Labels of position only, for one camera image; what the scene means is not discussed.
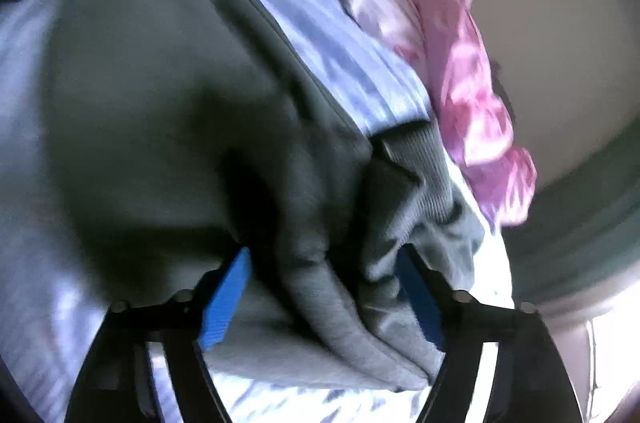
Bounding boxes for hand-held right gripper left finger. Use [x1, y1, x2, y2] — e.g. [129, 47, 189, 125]
[65, 247, 253, 423]

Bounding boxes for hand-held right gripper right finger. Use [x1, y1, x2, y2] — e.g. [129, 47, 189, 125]
[395, 248, 583, 423]

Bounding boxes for dark grey pants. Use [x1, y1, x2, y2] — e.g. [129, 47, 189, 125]
[42, 0, 486, 394]

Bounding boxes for green curtain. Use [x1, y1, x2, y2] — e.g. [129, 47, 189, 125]
[500, 163, 640, 304]

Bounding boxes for barred window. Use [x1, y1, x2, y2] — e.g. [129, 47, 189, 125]
[575, 293, 640, 423]

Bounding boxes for pink crumpled blanket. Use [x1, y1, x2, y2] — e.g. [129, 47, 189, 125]
[400, 0, 538, 226]

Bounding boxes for blue striped floral bed sheet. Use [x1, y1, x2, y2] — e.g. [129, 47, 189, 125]
[0, 0, 516, 423]

